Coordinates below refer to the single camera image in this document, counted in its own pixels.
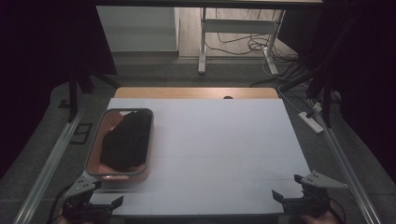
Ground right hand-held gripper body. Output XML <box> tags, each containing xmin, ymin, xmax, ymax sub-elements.
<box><xmin>281</xmin><ymin>171</ymin><xmax>349</xmax><ymax>217</ymax></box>

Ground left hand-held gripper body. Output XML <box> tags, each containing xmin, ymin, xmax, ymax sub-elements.
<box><xmin>62</xmin><ymin>174</ymin><xmax>115</xmax><ymax>223</ymax></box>

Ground grey tray with red rim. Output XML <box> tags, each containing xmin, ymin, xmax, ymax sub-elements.
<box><xmin>83</xmin><ymin>106</ymin><xmax>155</xmax><ymax>183</ymax></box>

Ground black cloth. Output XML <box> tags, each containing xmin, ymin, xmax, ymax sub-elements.
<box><xmin>99</xmin><ymin>110</ymin><xmax>153</xmax><ymax>173</ymax></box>

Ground person's left hand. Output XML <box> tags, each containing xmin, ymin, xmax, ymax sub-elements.
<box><xmin>57</xmin><ymin>216</ymin><xmax>94</xmax><ymax>224</ymax></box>

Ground person's right hand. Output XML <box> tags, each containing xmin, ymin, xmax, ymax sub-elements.
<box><xmin>300</xmin><ymin>210</ymin><xmax>342</xmax><ymax>224</ymax></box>

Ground white power strip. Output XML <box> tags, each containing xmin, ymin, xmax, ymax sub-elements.
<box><xmin>298</xmin><ymin>111</ymin><xmax>325</xmax><ymax>134</ymax></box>

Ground black curtain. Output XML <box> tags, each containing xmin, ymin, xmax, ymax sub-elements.
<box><xmin>276</xmin><ymin>0</ymin><xmax>396</xmax><ymax>185</ymax></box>
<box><xmin>0</xmin><ymin>0</ymin><xmax>119</xmax><ymax>180</ymax></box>

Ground wooden table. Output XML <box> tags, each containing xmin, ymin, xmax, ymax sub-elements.
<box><xmin>114</xmin><ymin>87</ymin><xmax>279</xmax><ymax>100</ymax></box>

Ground white cabinet panel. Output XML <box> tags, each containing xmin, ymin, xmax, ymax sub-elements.
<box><xmin>96</xmin><ymin>6</ymin><xmax>181</xmax><ymax>52</ymax></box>

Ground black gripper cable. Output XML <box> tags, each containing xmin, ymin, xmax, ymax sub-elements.
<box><xmin>329</xmin><ymin>198</ymin><xmax>347</xmax><ymax>224</ymax></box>
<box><xmin>46</xmin><ymin>185</ymin><xmax>73</xmax><ymax>224</ymax></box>

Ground aluminium rail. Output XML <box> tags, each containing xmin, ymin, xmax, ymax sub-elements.
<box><xmin>311</xmin><ymin>105</ymin><xmax>382</xmax><ymax>224</ymax></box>
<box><xmin>13</xmin><ymin>106</ymin><xmax>86</xmax><ymax>224</ymax></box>

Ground black floor frame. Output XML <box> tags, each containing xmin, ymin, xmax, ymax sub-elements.
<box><xmin>69</xmin><ymin>122</ymin><xmax>93</xmax><ymax>146</ymax></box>

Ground black floor cables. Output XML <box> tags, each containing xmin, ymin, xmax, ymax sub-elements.
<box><xmin>205</xmin><ymin>8</ymin><xmax>300</xmax><ymax>63</ymax></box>

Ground white desk frame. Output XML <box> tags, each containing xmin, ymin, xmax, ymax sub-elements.
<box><xmin>198</xmin><ymin>7</ymin><xmax>286</xmax><ymax>76</ymax></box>

